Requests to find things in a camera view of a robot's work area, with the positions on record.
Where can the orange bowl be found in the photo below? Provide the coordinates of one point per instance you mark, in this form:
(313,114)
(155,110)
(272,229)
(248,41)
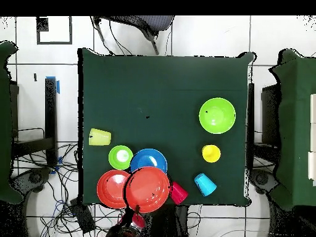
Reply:
(148,190)
(111,188)

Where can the large light blue bowl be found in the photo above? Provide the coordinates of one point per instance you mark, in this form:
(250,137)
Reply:
(145,158)

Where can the small green bowl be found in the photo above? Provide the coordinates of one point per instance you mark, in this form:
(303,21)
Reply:
(121,157)

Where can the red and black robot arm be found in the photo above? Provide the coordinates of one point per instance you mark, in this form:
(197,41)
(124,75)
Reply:
(121,233)

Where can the red cup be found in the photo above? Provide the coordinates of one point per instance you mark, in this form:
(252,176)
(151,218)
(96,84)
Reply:
(179,193)

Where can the black power strip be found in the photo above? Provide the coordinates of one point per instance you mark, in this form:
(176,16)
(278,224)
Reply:
(82,217)

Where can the light blue cup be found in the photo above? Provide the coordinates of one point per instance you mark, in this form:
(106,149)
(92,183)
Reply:
(205,185)

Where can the translucent yellow cup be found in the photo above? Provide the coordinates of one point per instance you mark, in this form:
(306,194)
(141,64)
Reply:
(100,137)

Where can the blue tape strip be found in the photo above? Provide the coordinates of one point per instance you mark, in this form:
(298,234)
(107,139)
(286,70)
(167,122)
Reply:
(59,161)
(58,87)

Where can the opaque yellow cup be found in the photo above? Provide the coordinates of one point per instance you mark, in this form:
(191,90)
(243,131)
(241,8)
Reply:
(211,153)

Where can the black chair base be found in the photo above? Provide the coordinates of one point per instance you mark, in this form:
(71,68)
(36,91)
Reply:
(32,179)

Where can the dark green tablecloth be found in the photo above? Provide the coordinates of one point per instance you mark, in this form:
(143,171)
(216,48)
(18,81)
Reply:
(148,98)

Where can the large green bowl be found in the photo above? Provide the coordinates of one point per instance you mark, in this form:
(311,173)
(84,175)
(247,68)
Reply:
(217,116)

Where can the green table cloth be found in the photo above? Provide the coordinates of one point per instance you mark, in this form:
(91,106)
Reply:
(296,123)
(5,123)

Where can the small black floor marker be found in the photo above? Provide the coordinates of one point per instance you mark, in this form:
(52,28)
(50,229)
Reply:
(35,77)

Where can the grey office chair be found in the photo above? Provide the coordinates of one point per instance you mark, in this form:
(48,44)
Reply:
(153,22)

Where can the black square frame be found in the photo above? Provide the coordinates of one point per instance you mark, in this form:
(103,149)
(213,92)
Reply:
(42,24)

